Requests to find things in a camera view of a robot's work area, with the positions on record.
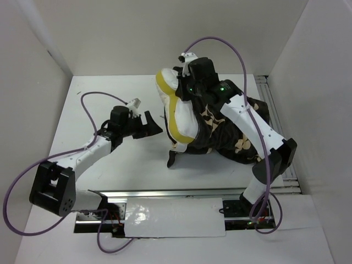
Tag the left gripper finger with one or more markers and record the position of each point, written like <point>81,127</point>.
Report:
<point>151,128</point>
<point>140,135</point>

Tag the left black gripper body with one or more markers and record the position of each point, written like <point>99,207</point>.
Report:
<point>134,126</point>

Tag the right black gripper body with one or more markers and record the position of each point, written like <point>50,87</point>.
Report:
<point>190,88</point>

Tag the white pillow yellow edge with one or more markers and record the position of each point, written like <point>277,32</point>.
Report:
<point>182,125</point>

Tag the black beige patterned pillowcase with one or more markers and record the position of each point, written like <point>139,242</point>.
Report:
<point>217,133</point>

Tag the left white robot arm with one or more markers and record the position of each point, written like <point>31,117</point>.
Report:
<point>54,188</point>

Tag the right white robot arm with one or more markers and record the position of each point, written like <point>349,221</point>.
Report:
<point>276,152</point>

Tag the white cover plate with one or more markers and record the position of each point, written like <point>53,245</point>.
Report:
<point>174,218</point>

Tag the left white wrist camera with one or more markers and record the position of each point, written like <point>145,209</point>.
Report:
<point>133,106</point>

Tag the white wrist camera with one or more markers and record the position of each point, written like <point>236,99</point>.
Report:
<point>186,58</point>
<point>133,106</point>

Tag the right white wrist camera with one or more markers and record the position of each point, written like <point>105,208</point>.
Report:
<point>186,58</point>

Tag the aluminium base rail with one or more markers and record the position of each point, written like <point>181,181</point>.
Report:
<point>234,216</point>

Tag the aluminium side rail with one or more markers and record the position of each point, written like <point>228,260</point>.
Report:
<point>288,178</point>

